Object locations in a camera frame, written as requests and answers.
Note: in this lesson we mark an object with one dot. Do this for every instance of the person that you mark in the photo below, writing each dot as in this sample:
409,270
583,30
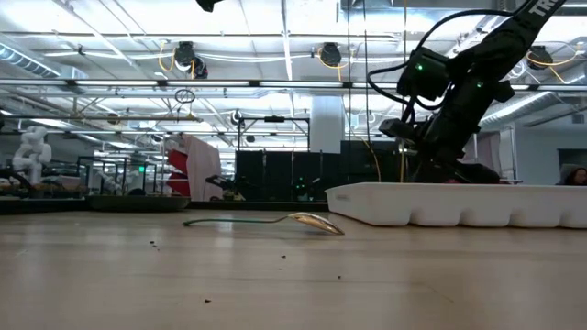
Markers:
577,176

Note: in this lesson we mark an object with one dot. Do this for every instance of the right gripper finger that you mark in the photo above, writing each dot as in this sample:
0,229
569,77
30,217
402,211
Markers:
479,175
435,174

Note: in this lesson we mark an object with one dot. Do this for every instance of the red cabinet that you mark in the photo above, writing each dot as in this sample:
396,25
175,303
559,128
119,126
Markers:
176,162

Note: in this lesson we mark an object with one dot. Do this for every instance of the pink cloth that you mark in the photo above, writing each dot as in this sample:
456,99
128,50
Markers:
204,169

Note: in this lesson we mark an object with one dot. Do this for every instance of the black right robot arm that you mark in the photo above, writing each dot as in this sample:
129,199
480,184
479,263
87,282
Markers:
504,41

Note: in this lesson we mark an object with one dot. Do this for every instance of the white plastic cutlery organizer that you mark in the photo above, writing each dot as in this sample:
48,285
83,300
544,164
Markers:
458,204

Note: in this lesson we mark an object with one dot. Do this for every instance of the white column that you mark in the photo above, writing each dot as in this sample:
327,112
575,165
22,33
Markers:
328,124

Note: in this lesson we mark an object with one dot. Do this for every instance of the black partition screen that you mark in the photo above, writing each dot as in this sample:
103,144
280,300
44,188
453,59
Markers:
321,169

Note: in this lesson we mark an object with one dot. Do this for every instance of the black cage frame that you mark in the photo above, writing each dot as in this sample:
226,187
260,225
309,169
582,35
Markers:
117,158

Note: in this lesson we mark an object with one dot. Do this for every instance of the silver air duct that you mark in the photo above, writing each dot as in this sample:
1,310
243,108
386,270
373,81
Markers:
541,103
23,59

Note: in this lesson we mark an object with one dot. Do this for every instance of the black background robot arm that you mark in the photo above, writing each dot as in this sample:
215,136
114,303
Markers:
227,185

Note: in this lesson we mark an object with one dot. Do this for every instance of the dark wall screen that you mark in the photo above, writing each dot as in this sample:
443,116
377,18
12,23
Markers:
573,158

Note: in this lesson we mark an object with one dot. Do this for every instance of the black metal frame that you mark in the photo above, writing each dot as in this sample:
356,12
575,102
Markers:
274,119

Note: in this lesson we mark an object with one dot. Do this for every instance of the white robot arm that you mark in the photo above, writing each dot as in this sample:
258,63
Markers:
32,153

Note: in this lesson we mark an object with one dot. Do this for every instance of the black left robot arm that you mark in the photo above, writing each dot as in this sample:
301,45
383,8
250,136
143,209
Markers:
208,3

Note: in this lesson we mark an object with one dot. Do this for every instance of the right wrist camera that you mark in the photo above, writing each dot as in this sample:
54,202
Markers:
424,75

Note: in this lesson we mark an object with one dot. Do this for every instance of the long ceiling light strip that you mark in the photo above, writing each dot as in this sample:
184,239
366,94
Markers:
114,83

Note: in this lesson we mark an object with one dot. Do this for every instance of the black aluminium table frame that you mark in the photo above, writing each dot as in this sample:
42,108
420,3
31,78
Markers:
41,206

